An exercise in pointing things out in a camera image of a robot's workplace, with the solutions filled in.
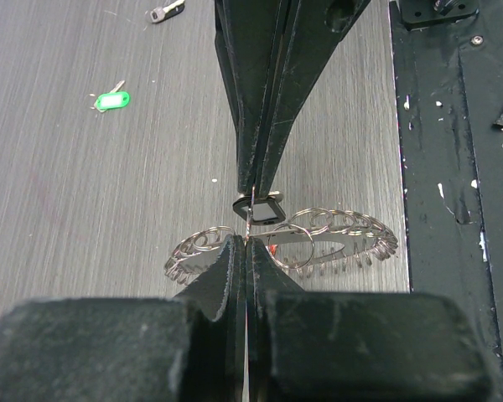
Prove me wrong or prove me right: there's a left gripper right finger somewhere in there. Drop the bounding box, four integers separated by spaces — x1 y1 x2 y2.
246 239 493 401

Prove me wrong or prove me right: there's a black-head key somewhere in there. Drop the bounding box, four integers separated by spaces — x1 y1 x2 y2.
146 0 185 24
232 191 286 226

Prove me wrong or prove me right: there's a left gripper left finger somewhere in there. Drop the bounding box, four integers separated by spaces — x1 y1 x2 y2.
0 235 246 401

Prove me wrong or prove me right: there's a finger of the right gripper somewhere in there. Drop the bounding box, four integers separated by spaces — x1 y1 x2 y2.
255 1 369 197
215 1 280 195

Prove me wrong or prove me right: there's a green key tag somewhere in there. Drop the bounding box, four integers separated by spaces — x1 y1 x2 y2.
91 80 131 113

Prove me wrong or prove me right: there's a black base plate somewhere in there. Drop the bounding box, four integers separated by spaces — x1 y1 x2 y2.
389 1 503 401

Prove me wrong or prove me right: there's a metal disc key organizer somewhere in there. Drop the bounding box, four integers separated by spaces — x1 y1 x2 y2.
163 207 398 285

